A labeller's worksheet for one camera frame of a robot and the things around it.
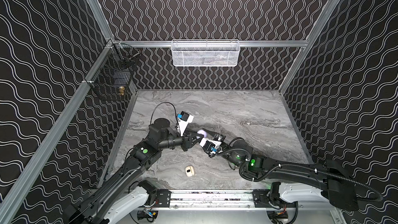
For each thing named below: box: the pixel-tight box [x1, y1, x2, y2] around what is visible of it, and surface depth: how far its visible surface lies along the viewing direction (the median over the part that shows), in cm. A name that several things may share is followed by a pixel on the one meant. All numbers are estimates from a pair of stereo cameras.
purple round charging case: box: [196, 129, 208, 138], surface depth 66 cm
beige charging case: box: [185, 165, 195, 177], surface depth 83 cm
